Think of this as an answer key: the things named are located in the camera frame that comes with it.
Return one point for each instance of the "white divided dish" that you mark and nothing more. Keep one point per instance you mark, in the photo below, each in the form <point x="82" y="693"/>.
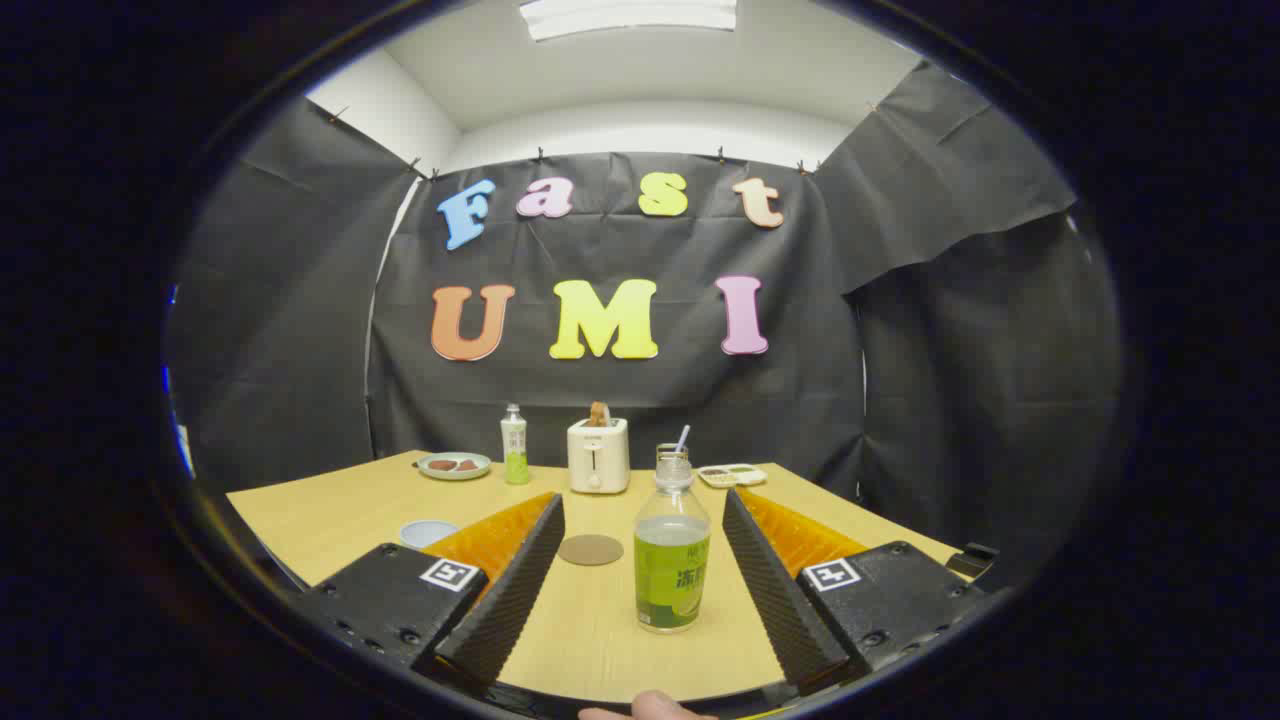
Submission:
<point x="732" y="476"/>

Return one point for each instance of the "white cup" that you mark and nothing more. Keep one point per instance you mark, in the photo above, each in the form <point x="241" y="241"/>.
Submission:
<point x="425" y="532"/>

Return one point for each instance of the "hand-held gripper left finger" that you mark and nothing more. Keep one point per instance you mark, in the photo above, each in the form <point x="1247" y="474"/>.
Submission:
<point x="515" y="590"/>

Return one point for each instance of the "wooden table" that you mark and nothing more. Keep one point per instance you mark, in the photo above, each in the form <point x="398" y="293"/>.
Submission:
<point x="600" y="640"/>

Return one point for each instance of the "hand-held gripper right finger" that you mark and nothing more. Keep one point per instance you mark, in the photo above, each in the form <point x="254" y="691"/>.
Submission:
<point x="770" y="590"/>

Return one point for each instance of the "bread slice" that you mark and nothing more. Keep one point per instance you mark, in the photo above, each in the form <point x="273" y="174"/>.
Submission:
<point x="599" y="413"/>

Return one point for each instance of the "ceiling light panel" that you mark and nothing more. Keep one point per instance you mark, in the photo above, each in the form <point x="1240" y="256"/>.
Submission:
<point x="630" y="15"/>

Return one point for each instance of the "green label juice bottle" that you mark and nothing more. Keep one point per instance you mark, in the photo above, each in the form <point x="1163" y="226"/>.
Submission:
<point x="670" y="585"/>

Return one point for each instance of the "brown round coaster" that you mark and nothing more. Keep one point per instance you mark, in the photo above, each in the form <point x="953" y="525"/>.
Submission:
<point x="590" y="550"/>

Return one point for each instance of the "small capped green drink bottle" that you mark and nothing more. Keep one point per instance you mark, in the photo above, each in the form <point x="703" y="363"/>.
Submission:
<point x="515" y="450"/>

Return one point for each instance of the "cream toaster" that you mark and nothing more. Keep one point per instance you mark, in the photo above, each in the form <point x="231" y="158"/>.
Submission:
<point x="598" y="455"/>

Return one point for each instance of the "pale green plate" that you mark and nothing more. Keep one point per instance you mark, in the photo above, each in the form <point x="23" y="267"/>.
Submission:
<point x="440" y="473"/>

